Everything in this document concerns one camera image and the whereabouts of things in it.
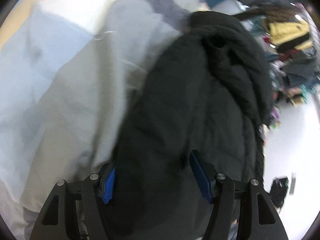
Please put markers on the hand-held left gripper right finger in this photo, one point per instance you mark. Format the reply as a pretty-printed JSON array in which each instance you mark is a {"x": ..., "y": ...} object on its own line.
[{"x": 201, "y": 177}]

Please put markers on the small black object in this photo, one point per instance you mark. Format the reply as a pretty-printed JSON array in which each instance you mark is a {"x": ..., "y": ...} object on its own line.
[{"x": 278, "y": 192}]

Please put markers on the black puffer jacket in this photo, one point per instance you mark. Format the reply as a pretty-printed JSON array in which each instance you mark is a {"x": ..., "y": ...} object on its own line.
[{"x": 187, "y": 105}]

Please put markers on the brown plaid scarf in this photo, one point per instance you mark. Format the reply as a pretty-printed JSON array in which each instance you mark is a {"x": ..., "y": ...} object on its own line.
[{"x": 277, "y": 12}]

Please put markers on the grey fuzzy jacket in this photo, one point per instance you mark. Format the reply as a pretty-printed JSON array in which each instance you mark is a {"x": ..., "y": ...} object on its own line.
[{"x": 300, "y": 70}]

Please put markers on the pastel patchwork bed sheet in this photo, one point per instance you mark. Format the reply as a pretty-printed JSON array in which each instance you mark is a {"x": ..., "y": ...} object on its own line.
[{"x": 62, "y": 80}]

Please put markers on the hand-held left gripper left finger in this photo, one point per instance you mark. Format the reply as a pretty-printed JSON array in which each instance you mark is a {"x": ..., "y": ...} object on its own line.
[{"x": 108, "y": 185}]

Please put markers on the dark red garment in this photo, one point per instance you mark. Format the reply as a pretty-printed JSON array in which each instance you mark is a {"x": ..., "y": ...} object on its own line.
[{"x": 287, "y": 53}]

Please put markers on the green clip drying hanger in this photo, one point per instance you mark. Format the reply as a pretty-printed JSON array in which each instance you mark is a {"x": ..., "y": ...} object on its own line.
[{"x": 304, "y": 95}]

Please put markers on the yellow fleece jacket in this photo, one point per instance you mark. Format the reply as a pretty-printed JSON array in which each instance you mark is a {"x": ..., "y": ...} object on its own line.
[{"x": 287, "y": 30}]

